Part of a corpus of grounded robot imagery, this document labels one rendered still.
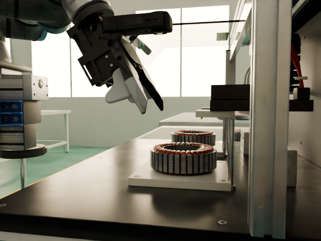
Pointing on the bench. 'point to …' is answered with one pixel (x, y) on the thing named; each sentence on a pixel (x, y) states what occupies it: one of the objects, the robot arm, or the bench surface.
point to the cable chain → (293, 63)
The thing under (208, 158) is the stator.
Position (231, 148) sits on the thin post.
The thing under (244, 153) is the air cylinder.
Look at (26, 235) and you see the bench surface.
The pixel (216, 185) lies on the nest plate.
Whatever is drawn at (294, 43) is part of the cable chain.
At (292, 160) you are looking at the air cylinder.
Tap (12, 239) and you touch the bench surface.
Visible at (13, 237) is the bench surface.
